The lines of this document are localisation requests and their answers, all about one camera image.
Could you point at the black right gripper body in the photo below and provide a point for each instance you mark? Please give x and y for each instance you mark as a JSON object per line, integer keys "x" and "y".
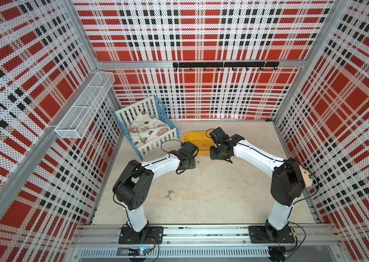
{"x": 217, "y": 152}

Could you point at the yellow plastic storage box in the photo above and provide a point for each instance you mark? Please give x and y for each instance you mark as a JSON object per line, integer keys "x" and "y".
{"x": 201, "y": 140}

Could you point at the white patterned blanket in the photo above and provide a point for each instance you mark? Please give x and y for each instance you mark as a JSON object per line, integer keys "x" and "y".
{"x": 146, "y": 128}

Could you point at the black wall hook rail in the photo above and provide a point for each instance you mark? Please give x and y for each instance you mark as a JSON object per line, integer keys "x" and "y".
{"x": 218, "y": 65}

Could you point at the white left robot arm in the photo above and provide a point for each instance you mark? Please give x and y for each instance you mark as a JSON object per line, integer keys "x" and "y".
{"x": 132, "y": 187}

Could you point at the green circuit board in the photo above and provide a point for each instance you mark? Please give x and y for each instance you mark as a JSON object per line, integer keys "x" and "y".
{"x": 137, "y": 252}

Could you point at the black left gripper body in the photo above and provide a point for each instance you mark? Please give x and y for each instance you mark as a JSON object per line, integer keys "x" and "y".
{"x": 191, "y": 163}

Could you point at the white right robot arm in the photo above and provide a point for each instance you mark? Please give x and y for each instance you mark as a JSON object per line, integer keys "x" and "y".
{"x": 288, "y": 179}

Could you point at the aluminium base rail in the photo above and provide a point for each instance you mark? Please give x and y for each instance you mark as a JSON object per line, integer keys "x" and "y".
{"x": 210, "y": 242}

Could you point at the pink plush pig toy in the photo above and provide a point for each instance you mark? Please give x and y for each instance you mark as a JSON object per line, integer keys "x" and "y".
{"x": 307, "y": 177}

